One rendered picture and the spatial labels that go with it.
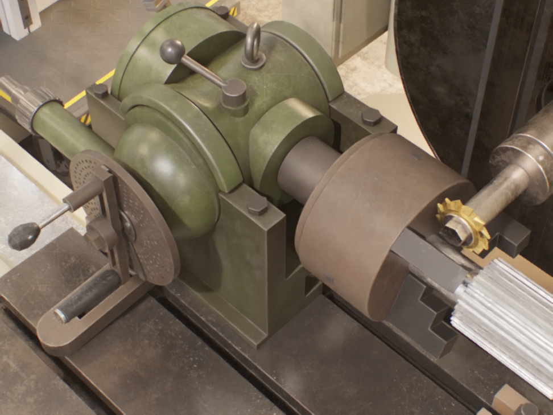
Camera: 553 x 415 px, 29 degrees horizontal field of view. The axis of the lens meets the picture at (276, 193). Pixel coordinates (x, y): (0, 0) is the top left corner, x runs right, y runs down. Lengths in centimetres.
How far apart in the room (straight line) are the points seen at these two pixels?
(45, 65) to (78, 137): 142
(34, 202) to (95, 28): 102
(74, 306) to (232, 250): 20
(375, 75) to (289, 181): 191
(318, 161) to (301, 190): 4
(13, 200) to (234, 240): 72
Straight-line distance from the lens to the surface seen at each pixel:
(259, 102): 125
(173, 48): 122
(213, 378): 134
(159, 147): 122
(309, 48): 131
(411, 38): 137
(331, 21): 149
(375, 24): 156
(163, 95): 122
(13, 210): 189
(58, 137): 135
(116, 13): 287
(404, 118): 302
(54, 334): 137
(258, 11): 334
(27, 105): 138
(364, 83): 311
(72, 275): 145
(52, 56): 277
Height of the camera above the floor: 216
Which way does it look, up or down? 50 degrees down
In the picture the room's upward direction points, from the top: straight up
